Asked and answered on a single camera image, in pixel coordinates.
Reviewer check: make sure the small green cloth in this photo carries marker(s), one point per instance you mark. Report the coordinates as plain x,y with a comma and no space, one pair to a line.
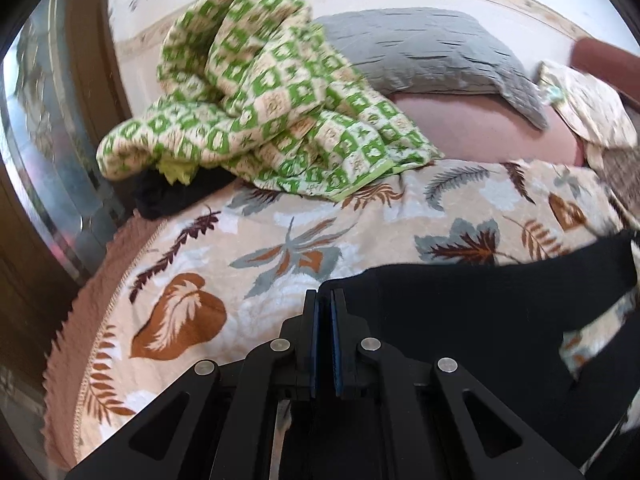
555,93

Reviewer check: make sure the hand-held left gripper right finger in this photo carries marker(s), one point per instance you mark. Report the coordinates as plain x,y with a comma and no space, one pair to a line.
339,345

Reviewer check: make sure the pink bed sheet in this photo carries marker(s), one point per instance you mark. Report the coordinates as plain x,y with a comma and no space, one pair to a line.
475,125

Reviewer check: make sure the leaf-print fleece blanket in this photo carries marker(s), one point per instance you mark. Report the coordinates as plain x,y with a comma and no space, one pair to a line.
225,240

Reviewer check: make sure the grey quilted pillow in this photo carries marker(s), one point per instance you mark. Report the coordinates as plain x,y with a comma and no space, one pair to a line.
425,50

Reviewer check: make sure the brown headboard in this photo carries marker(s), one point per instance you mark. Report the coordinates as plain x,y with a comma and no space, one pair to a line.
605,55

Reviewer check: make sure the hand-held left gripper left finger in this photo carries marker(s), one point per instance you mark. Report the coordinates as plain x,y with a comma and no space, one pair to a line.
313,345

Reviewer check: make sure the green checkered quilt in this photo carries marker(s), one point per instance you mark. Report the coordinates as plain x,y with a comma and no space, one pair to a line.
280,100

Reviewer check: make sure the black pants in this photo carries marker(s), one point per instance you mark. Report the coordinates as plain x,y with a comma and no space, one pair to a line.
450,310

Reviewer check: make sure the cream printed cloth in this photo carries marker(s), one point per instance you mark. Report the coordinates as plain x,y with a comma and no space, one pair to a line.
595,105

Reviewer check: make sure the striped floral pillow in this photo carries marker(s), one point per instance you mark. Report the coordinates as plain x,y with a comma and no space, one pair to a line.
622,172

